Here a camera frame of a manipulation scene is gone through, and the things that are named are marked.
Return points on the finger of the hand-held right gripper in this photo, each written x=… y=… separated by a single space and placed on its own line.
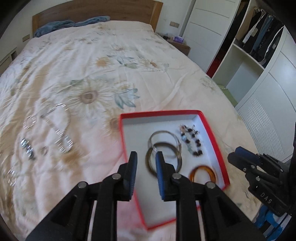
x=247 y=153
x=240 y=162

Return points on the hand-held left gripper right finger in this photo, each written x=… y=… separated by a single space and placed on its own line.
x=159 y=176

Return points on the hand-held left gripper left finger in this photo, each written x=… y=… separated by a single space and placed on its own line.
x=133 y=176

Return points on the dark brown bangle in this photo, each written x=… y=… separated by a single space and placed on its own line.
x=161 y=144

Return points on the thin silver bangles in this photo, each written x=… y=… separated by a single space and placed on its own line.
x=161 y=131

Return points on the red jewelry box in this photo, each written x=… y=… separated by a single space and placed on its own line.
x=138 y=129

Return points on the blue cloth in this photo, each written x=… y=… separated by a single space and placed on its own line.
x=266 y=217

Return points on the amber bangle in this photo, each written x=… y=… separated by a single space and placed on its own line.
x=203 y=167

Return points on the green floor mat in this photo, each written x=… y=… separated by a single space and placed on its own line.
x=229 y=95

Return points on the hanging dark clothes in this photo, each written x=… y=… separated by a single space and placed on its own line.
x=261 y=37

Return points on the wooden nightstand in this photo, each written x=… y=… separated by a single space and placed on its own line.
x=180 y=47

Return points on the floral bedspread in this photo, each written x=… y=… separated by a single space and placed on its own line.
x=81 y=58

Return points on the white wardrobe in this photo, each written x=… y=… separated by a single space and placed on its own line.
x=208 y=27

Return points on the purple tissue box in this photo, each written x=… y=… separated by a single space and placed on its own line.
x=179 y=39

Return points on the blue pillow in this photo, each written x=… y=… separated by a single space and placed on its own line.
x=92 y=21
x=55 y=26

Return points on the white louvered radiator cover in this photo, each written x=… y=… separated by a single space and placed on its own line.
x=7 y=60

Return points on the wooden headboard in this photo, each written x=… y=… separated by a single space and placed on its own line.
x=92 y=9

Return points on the wall switch plate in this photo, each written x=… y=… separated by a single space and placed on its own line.
x=174 y=24
x=26 y=37

